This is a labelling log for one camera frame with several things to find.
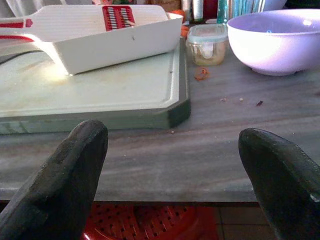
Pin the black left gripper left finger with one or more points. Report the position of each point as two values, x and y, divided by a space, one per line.
62 180

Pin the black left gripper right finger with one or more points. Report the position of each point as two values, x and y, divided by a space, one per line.
282 180

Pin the green plastic cutting board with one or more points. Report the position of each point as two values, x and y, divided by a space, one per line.
100 97

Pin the red perforated plastic stool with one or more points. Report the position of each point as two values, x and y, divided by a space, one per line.
145 221

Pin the orange vegetable peel scrap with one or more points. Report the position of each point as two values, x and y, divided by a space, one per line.
202 74

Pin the large lilac plastic bowl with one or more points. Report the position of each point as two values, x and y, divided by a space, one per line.
275 42

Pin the white rectangular catch tray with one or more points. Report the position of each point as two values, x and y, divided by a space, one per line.
117 47

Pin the small clear lidded food container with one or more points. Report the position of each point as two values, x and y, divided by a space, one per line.
207 45

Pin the white red mandoline slicer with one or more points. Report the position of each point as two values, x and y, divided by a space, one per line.
75 21

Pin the orange carrot piece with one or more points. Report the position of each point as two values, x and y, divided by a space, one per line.
184 31

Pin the teal glass bottle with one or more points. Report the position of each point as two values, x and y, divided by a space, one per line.
222 11

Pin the clear green-capped bottle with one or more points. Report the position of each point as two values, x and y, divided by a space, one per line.
198 10

